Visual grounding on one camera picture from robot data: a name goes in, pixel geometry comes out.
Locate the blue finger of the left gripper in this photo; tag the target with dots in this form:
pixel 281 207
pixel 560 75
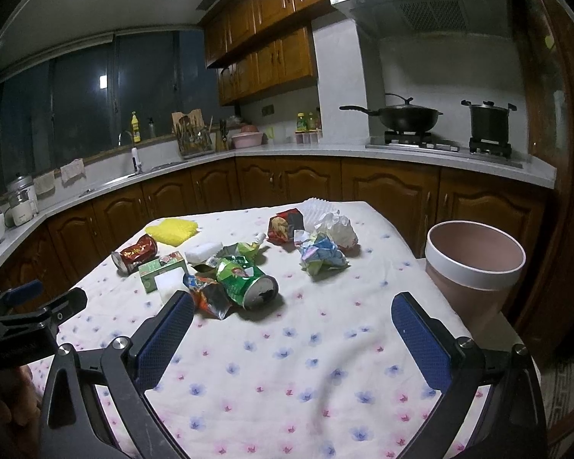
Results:
pixel 24 293

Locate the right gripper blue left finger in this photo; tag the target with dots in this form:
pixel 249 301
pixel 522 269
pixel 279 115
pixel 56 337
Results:
pixel 158 338

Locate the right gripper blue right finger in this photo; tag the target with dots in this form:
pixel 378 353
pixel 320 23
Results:
pixel 426 339

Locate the pink white trash bin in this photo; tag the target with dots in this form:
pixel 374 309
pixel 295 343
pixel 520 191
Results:
pixel 475 266

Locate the person's left hand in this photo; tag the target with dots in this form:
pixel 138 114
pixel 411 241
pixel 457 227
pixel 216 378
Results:
pixel 19 414

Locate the colorful cartoon snack wrapper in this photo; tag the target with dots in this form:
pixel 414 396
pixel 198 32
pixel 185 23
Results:
pixel 209 295

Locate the white rice cooker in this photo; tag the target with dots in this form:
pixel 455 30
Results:
pixel 22 199

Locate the green drink carton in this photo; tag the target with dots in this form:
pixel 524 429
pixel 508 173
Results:
pixel 149 271

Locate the crushed red can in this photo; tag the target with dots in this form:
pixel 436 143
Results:
pixel 131 258

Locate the white foam block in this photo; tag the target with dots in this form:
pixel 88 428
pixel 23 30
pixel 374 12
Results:
pixel 201 253

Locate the floral white tablecloth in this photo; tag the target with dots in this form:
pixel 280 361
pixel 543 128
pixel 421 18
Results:
pixel 319 373

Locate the crushed green can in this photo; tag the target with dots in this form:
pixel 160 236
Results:
pixel 245 283

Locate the crumpled colorful paper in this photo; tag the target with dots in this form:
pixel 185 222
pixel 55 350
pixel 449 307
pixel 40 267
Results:
pixel 318 253

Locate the green spout pouch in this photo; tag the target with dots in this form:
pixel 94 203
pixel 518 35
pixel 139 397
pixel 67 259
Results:
pixel 245 249

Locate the lower wooden cabinets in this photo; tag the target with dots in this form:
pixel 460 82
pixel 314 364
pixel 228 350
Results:
pixel 63 247

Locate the wooden cabinets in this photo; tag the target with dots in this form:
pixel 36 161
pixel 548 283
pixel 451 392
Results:
pixel 63 247
pixel 257 45

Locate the crumpled white tissue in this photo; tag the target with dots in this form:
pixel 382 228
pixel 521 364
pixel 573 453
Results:
pixel 338 228

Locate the white faucet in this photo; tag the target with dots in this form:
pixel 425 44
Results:
pixel 126 136

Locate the red chip bag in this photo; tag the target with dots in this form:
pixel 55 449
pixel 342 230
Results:
pixel 283 226

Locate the yellow detergent bottle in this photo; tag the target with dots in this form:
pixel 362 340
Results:
pixel 135 128

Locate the gas stove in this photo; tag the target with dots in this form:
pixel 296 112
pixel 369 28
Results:
pixel 430 142

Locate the dish rack with utensils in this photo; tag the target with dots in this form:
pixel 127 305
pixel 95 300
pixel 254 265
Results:
pixel 192 133

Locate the black wok with lid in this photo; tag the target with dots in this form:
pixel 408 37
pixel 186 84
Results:
pixel 405 118

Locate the black stock pot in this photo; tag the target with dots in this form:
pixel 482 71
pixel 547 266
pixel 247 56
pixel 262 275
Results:
pixel 490 122

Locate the pink basin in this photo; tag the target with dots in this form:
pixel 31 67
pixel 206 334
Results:
pixel 248 136

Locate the oil bottles on counter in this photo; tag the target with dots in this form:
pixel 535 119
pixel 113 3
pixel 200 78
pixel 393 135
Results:
pixel 308 128

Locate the upper wooden cabinets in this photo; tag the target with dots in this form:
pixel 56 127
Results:
pixel 257 45

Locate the range hood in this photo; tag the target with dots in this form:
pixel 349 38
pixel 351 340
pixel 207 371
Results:
pixel 386 18

